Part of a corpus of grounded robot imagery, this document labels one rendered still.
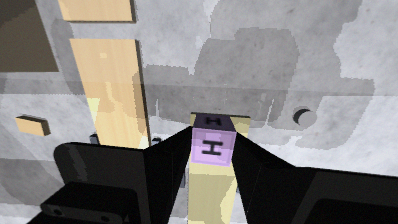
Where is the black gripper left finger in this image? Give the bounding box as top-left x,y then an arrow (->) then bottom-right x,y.
54,126 -> 193,224

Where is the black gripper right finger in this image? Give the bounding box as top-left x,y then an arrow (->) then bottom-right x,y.
231,132 -> 398,224

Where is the light purple labelled cube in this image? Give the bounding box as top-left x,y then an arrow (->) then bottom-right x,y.
190,113 -> 237,167

